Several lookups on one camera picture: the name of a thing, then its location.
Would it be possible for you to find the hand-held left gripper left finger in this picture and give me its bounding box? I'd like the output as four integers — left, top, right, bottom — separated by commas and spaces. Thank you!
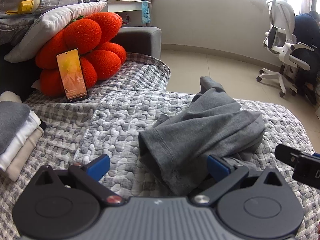
34, 154, 125, 207

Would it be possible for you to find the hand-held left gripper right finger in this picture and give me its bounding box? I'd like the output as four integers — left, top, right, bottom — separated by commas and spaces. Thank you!
189, 154, 292, 207

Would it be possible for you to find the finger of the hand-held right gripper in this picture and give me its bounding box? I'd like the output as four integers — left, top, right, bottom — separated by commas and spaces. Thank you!
274, 144, 304, 167

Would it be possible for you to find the grey t-shirt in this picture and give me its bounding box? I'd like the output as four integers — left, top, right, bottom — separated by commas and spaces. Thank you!
138, 76, 266, 197

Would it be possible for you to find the grey quilted blanket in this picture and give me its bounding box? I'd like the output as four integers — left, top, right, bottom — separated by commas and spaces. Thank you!
0, 52, 320, 240

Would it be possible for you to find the beige folded cloth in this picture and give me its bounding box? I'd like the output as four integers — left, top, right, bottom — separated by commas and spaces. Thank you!
5, 126, 44, 182

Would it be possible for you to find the black smartphone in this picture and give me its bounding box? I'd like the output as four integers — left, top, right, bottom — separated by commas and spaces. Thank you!
56, 48, 89, 103

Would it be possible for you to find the grey folded cloth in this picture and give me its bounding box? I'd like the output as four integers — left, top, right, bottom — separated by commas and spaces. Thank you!
0, 101, 31, 155

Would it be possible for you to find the cream folded cloth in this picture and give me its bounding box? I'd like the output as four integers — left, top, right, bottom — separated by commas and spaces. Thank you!
0, 91, 22, 104

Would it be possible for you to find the grey sofa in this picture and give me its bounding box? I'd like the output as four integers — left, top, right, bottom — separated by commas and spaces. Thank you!
0, 26, 162, 103

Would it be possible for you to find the orange-red plush cushion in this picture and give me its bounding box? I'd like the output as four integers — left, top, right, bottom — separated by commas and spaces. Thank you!
35, 12, 127, 97

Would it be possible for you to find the white office chair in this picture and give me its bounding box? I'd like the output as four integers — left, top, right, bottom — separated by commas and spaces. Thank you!
257, 0, 315, 98

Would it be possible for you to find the white pillow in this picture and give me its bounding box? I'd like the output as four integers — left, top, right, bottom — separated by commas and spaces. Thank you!
4, 1, 108, 63

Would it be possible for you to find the blue patterned bag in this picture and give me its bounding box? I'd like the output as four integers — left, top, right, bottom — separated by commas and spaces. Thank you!
141, 2, 152, 25

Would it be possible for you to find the white desk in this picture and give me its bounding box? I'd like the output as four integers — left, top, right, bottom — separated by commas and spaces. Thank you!
105, 0, 152, 27

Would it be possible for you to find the yellow plastic tag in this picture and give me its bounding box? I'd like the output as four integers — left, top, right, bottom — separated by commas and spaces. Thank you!
5, 0, 34, 15

